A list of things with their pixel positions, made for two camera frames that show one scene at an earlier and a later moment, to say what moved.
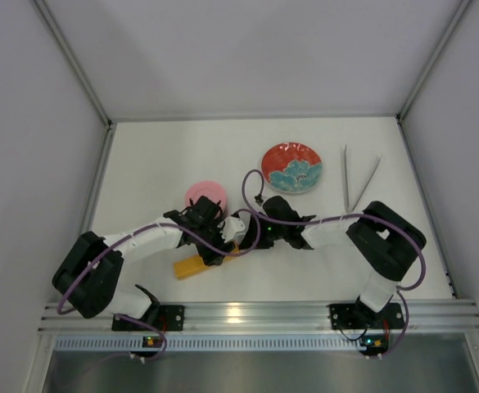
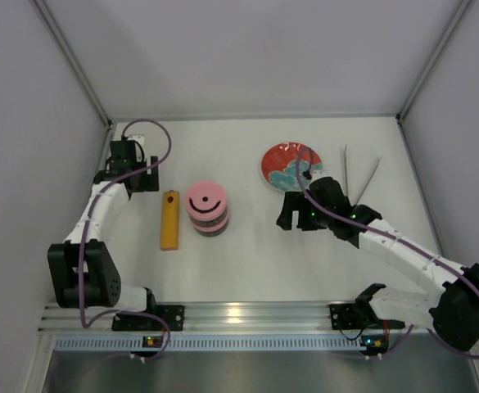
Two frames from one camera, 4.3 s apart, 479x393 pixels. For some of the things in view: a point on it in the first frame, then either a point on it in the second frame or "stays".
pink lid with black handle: (206, 188) stays
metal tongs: (348, 209) stays
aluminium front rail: (274, 318) stays
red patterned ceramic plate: (291, 167) stays
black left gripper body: (213, 246) to (152, 173)
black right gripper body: (252, 232) to (299, 203)
